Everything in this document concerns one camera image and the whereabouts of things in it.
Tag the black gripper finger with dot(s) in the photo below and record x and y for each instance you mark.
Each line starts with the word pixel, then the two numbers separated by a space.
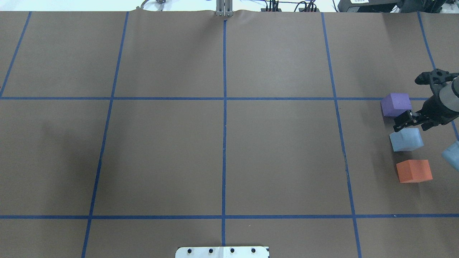
pixel 404 120

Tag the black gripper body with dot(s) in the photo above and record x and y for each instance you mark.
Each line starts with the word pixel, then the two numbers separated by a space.
pixel 435 108

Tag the light blue foam block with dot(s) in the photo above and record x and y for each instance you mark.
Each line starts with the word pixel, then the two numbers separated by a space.
pixel 407 139

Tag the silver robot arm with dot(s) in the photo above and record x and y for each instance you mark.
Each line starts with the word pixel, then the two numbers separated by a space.
pixel 440 109

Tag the purple foam block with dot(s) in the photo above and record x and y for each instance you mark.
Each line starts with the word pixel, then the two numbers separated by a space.
pixel 394 104

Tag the orange foam block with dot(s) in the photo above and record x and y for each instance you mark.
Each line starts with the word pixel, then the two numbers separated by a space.
pixel 414 171

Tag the black power box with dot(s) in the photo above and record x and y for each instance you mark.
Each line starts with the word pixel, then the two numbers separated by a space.
pixel 366 6

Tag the aluminium frame post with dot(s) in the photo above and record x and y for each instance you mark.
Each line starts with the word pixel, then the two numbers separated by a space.
pixel 224 8

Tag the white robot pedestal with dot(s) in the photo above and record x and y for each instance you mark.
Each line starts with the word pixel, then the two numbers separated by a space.
pixel 223 252

